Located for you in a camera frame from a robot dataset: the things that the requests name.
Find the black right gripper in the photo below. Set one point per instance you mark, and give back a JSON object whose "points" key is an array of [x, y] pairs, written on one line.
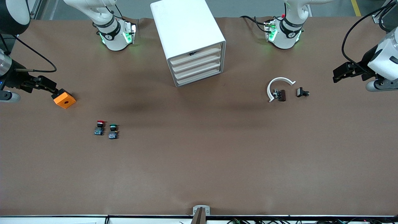
{"points": [[16, 79]]}

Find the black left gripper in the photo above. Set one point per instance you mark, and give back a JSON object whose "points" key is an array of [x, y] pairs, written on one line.
{"points": [[364, 63]]}

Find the red push button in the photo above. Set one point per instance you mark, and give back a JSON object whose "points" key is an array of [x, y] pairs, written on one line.
{"points": [[99, 128]]}

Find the beige cabinet drawer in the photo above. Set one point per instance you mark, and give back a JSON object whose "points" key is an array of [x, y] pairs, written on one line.
{"points": [[199, 76], [199, 69], [205, 60], [208, 52]]}

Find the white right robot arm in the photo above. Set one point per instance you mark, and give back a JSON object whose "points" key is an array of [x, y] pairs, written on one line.
{"points": [[112, 37]]}

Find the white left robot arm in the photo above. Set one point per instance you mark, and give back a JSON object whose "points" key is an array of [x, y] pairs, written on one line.
{"points": [[286, 37]]}

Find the green push button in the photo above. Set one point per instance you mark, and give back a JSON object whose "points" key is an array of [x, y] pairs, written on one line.
{"points": [[113, 132]]}

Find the white drawer cabinet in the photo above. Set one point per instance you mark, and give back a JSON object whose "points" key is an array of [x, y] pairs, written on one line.
{"points": [[183, 25]]}

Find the orange block with hole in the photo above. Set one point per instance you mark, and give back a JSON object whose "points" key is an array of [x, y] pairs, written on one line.
{"points": [[66, 100]]}

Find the small black clip part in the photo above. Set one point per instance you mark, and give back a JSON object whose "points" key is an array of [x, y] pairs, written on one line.
{"points": [[300, 92]]}

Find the white curved plastic arc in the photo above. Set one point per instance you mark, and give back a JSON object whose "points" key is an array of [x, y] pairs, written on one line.
{"points": [[281, 79]]}

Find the dark brown clip part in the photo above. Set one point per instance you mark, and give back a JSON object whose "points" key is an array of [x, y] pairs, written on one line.
{"points": [[280, 95]]}

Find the silver base connector panel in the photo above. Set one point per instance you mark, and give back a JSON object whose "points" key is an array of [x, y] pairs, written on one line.
{"points": [[270, 31], [130, 32]]}

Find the small black tab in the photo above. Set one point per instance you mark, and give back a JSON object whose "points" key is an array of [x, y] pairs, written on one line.
{"points": [[194, 53]]}

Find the brown table cover sheet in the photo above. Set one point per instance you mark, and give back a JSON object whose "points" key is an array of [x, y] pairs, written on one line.
{"points": [[199, 155]]}

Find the dark upright pole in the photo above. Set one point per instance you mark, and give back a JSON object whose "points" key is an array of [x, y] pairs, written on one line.
{"points": [[199, 217]]}

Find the aluminium frame post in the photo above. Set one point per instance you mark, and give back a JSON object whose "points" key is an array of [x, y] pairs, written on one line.
{"points": [[36, 9], [377, 18]]}

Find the white table edge rail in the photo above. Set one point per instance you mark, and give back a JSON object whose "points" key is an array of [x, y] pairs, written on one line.
{"points": [[62, 220]]}

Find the grey metal bracket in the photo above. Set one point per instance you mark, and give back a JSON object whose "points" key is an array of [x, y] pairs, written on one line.
{"points": [[207, 209]]}

